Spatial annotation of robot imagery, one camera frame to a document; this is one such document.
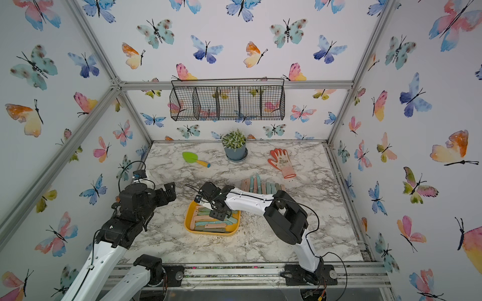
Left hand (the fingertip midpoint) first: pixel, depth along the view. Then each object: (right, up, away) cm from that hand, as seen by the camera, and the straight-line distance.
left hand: (165, 185), depth 75 cm
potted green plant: (+26, +17, +24) cm, 39 cm away
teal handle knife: (+46, -6, +24) cm, 52 cm away
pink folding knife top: (+51, -4, +25) cm, 57 cm away
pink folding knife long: (+41, -5, +24) cm, 48 cm away
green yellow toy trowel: (-1, +11, +40) cm, 41 cm away
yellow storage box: (+9, -18, +14) cm, 25 cm away
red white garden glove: (+52, +8, +34) cm, 63 cm away
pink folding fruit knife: (+30, -3, +27) cm, 41 cm away
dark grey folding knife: (+48, -4, +26) cm, 55 cm away
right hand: (+20, -12, +14) cm, 27 cm away
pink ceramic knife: (+37, -4, +26) cm, 45 cm away
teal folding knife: (+43, -5, +24) cm, 50 cm away
